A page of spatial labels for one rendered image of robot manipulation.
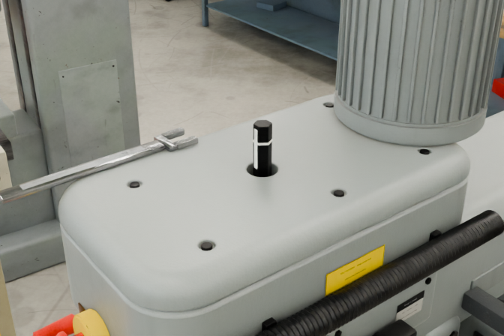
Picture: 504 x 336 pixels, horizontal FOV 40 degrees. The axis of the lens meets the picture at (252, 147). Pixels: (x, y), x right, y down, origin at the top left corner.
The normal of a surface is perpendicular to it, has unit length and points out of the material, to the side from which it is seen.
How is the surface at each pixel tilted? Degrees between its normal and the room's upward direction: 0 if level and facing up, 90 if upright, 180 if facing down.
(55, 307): 0
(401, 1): 90
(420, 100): 90
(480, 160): 0
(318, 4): 90
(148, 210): 0
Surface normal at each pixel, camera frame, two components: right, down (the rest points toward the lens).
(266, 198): 0.00, -0.88
